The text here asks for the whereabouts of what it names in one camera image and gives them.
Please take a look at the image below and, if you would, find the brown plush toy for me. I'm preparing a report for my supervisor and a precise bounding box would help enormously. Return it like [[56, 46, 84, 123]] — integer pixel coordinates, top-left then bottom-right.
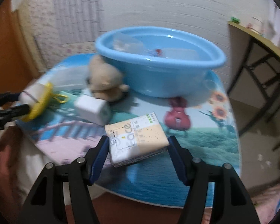
[[88, 54, 129, 102]]

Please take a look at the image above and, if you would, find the blue plastic basin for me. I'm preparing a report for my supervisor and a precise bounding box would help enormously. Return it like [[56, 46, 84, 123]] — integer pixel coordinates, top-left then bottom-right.
[[95, 26, 226, 98]]

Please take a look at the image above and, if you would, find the beige tissue pack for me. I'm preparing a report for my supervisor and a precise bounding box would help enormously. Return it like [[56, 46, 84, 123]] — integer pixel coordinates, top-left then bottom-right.
[[105, 112, 169, 167]]

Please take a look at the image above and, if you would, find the clear toothpick box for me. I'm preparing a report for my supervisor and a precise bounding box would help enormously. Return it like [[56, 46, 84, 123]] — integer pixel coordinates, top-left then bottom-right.
[[48, 66, 89, 91]]

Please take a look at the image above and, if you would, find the green small box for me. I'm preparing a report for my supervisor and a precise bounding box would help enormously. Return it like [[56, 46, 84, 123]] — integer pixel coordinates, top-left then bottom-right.
[[230, 17, 240, 24]]

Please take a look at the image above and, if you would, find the white sun plush toy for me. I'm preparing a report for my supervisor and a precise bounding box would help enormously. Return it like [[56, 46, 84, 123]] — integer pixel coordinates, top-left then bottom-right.
[[18, 83, 69, 122]]

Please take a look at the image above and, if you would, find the white power adapter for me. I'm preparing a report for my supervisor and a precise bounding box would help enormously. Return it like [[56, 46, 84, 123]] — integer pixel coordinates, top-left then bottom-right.
[[74, 89, 113, 126]]

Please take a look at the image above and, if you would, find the orange wooden door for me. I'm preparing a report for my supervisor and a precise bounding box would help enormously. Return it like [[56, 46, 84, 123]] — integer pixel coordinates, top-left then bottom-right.
[[0, 0, 40, 93]]

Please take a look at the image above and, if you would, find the wooden side table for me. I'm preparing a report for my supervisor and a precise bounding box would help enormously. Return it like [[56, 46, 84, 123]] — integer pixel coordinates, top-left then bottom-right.
[[227, 21, 280, 136]]

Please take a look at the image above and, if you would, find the silver foil snack packet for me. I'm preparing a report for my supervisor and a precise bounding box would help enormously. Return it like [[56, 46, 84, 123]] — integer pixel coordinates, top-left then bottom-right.
[[113, 32, 162, 57]]

